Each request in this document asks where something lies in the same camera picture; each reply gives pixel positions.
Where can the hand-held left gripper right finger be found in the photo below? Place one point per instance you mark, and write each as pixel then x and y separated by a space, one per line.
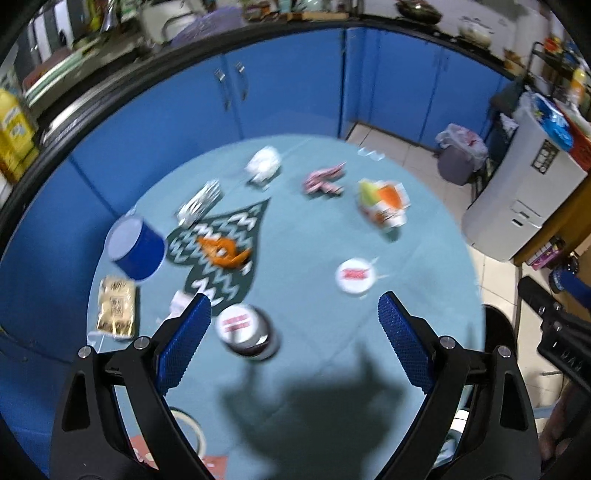
pixel 404 337

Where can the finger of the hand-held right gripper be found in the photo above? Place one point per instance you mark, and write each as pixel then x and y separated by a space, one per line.
pixel 533 295
pixel 570 286

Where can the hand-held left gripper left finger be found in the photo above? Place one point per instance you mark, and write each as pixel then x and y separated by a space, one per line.
pixel 187 332

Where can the blue plastic container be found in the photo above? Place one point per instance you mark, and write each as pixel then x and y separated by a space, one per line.
pixel 138 251

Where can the pink white wrapper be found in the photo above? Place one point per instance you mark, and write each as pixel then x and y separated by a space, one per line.
pixel 323 181

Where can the person's right hand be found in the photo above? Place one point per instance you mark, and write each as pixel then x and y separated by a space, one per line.
pixel 561 429

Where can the small white paper scrap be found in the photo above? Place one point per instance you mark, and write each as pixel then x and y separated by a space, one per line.
pixel 180 304

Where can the dark jar with white lid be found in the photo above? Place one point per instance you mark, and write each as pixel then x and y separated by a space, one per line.
pixel 244 330

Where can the yellow snack packet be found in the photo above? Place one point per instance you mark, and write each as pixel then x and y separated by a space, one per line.
pixel 116 307

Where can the white round lid red label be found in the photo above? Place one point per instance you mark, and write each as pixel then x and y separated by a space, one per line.
pixel 354 275

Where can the orange peel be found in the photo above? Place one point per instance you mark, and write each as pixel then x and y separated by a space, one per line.
pixel 224 251

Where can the white tape roll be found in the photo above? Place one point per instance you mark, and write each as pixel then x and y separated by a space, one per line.
pixel 196 427

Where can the white floor appliance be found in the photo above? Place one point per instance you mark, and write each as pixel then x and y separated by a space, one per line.
pixel 517 198

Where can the silver blister pack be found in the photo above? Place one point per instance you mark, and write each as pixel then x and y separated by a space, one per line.
pixel 201 203

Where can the orange green snack packet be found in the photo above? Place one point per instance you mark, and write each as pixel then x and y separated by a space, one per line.
pixel 383 201

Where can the grey bin with plastic bag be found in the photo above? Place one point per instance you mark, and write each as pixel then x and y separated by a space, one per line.
pixel 459 152

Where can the blue white packet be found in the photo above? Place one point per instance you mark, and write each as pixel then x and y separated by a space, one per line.
pixel 551 117

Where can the white crumpled tissue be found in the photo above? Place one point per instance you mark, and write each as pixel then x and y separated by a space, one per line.
pixel 264 164

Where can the black metal rack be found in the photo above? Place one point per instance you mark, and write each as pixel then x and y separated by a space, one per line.
pixel 554 64

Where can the black kitchen countertop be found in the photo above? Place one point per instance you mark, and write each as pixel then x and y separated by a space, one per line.
pixel 138 74

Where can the yellow oil bottle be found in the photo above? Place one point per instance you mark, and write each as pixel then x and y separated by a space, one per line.
pixel 14 134

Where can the white pot with lid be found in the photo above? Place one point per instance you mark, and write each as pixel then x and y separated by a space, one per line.
pixel 475 30

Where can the blue kitchen cabinet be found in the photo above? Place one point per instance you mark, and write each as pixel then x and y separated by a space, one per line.
pixel 295 83

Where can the purple plastic bag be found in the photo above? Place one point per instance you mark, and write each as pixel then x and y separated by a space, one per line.
pixel 207 27

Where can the black wok with lid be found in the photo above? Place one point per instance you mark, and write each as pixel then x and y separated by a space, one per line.
pixel 418 10

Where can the white kettle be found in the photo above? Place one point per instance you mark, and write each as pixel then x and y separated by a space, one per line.
pixel 166 21

